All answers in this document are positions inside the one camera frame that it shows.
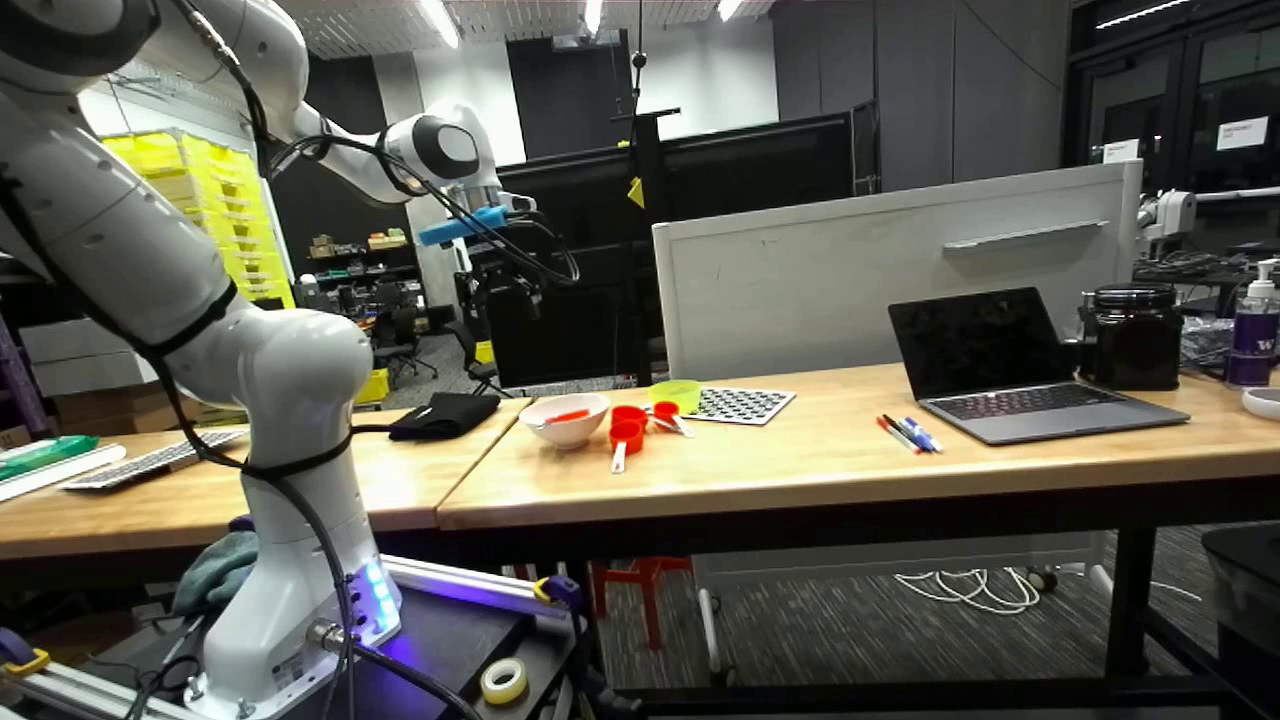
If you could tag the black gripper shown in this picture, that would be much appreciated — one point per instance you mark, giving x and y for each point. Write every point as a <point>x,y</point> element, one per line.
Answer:
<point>523,251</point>

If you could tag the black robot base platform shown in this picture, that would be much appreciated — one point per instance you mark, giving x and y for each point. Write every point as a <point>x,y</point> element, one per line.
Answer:
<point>467,642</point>

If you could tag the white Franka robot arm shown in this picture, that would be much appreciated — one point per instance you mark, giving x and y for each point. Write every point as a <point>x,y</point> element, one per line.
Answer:
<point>281,386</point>

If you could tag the green measuring cup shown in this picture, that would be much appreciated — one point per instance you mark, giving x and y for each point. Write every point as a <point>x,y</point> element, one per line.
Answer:
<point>683,395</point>

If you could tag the small red measuring cup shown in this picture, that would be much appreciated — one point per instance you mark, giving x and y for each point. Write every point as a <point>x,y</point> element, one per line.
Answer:
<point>667,411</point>

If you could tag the large black monitor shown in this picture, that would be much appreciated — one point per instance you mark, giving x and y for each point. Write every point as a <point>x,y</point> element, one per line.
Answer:
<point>641,267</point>

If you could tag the white bowl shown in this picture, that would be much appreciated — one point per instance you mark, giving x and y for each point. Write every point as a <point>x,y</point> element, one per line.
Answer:
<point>566,422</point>

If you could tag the folded black cloth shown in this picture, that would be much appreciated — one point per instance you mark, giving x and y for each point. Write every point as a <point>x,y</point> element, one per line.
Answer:
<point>447,412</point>

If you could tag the white partition panel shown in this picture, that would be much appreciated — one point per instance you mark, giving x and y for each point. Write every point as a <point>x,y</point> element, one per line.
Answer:
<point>865,284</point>

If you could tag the red metal stool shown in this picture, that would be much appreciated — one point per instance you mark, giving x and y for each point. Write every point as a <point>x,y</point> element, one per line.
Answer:
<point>641,584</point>

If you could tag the red pen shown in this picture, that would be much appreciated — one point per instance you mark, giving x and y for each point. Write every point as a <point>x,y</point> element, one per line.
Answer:
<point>896,432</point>

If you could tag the grey keyboard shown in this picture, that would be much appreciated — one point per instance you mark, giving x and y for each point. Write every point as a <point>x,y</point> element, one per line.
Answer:
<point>150,461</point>

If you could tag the roll of tape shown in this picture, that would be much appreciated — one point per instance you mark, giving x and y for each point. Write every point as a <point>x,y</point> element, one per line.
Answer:
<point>504,683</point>

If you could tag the blue pen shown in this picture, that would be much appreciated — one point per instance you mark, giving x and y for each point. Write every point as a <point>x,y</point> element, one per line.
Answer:
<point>918,432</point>

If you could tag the teal rag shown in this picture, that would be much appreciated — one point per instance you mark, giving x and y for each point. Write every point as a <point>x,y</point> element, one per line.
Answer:
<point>209,578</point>

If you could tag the open grey laptop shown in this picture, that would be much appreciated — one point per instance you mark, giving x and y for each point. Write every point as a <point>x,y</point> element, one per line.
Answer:
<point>1005,364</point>

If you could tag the green flat tool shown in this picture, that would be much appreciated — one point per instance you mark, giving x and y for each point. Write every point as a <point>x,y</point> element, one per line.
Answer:
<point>42,453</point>

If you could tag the hand sanitiser pump bottle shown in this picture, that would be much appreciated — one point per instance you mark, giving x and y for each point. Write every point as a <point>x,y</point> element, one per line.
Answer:
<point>1258,331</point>

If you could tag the black waste bin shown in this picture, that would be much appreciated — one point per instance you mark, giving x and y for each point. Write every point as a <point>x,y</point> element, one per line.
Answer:
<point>1240,604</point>

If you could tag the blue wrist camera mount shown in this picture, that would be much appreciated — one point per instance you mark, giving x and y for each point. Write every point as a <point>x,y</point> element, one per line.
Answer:
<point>460,225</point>

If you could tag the black camera box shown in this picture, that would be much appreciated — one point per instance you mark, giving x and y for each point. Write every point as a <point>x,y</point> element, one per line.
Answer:
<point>1128,338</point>

